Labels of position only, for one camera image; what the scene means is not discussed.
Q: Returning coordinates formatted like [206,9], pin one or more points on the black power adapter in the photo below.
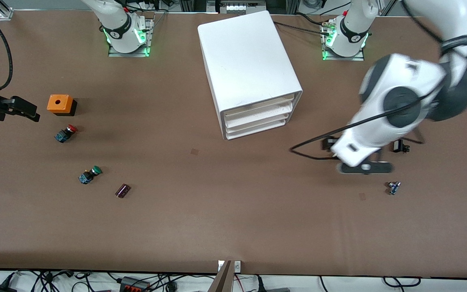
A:
[0,288]

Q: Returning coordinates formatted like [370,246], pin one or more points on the wooden post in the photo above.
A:
[221,282]

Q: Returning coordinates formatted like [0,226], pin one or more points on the metal corner bracket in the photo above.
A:
[7,13]

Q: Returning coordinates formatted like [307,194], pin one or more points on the orange box with hole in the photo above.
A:
[65,105]

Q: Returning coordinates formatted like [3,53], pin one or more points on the black plug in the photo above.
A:
[260,286]

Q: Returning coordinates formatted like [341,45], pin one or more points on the small blue potentiometer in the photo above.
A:
[393,187]

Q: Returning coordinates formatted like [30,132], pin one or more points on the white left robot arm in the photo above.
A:
[403,81]

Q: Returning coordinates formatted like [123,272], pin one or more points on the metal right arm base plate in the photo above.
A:
[149,40]

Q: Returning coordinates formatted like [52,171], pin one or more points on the black power strip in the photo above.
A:
[134,285]

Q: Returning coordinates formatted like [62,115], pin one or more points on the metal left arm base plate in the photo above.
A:
[357,59]

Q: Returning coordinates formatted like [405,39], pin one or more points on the grey terminal block device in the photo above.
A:
[239,7]

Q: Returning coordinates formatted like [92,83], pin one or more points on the white drawer cabinet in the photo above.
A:
[245,52]

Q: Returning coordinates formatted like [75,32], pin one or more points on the white plastic drawer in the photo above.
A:
[258,117]
[258,130]
[258,124]
[258,108]

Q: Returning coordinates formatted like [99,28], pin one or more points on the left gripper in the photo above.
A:
[326,143]

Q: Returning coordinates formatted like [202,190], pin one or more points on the green push button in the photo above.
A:
[89,175]

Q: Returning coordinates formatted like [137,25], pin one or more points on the red push button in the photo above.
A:
[65,134]

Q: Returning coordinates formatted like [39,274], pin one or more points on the small black connector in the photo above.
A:
[398,146]

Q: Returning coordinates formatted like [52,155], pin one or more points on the dark purple capacitor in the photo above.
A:
[123,191]

